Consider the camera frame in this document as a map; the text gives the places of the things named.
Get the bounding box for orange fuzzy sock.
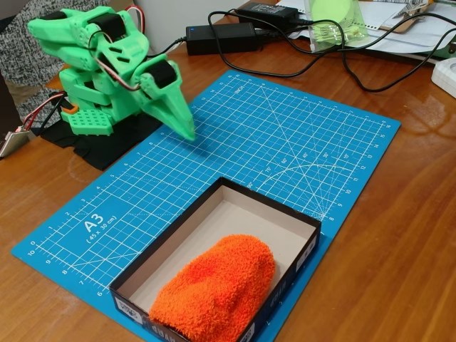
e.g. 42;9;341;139
147;234;277;342

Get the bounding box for white moulded plastic object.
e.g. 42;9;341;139
430;56;456;100

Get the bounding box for large black power adapter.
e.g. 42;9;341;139
185;21;261;57

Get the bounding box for blue A3 cutting mat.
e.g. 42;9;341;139
10;69;403;342

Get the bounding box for black cardboard box white inside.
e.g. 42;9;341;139
109;176;323;342

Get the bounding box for slim black power adapter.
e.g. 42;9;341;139
234;1;300;23

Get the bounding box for grey speckled fabric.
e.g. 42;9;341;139
0;0;74;124

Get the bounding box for silver flat device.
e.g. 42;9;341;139
0;129;32;160

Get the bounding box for clear bag green contents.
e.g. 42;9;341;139
306;0;370;53

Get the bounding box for white paper sheets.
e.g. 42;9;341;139
276;0;456;64

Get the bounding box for silver binder clip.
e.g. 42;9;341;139
394;1;435;19

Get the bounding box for short black power cable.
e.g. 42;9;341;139
147;37;189;60

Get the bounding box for long black looping cable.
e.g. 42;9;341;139
254;21;456;93
208;9;456;78

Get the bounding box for red and black wires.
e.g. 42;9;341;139
17;91;67;133

